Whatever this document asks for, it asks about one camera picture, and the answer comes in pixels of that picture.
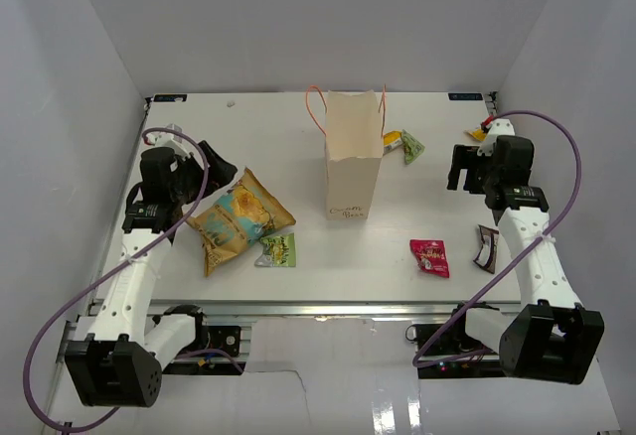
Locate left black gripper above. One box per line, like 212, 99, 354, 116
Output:
170, 141, 237, 204

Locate light green snack packet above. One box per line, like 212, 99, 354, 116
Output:
401, 130, 425, 165

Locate yellow chips bag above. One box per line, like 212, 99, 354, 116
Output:
187, 168, 296, 277

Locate green candy packet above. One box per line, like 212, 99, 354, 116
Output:
254, 233, 296, 267

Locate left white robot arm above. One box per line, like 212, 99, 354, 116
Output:
65, 139, 237, 407

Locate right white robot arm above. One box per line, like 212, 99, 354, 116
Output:
447, 136, 604, 384

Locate cream paper bag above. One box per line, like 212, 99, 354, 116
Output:
305, 85, 387, 220

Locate small yellow snack packet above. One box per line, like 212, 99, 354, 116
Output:
465, 126, 487, 142

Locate yellow snack bar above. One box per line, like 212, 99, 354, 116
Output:
383, 131, 403, 154

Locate red candy packet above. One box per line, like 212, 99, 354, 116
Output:
409, 239, 450, 279

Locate brown chocolate wrapper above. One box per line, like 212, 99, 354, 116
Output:
473, 224, 500, 274

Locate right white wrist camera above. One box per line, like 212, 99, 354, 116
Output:
477, 116, 515, 156

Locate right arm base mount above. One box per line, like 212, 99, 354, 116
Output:
417, 330, 505, 380

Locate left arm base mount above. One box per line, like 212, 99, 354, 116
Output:
163, 325, 245, 376

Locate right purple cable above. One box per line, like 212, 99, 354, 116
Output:
411, 110, 582, 369

